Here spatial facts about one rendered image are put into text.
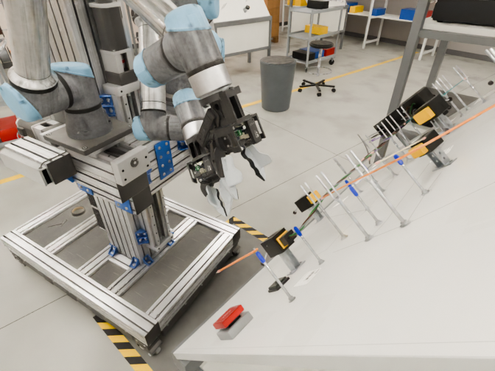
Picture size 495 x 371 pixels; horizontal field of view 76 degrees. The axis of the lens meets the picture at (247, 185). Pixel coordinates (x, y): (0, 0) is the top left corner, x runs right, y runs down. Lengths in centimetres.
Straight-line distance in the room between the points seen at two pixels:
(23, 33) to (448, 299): 96
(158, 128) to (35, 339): 153
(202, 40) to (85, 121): 67
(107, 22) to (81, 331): 156
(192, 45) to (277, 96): 362
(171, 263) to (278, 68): 283
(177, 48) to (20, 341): 190
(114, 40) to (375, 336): 124
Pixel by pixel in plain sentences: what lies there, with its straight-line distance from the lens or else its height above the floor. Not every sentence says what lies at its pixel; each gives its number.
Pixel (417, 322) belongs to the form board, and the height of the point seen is 141.
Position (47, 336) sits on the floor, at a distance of 217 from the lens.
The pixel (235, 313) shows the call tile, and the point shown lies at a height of 113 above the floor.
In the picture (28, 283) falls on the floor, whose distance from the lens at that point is 248.
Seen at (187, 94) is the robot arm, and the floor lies 136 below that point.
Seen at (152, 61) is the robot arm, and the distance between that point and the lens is 67.
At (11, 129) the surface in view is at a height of 28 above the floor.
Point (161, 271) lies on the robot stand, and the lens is 192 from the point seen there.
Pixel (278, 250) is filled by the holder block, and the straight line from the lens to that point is 69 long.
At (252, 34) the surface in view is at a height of 62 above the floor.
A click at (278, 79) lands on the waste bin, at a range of 411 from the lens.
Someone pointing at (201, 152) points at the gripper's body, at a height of 126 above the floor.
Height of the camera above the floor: 166
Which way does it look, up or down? 36 degrees down
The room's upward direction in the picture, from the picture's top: straight up
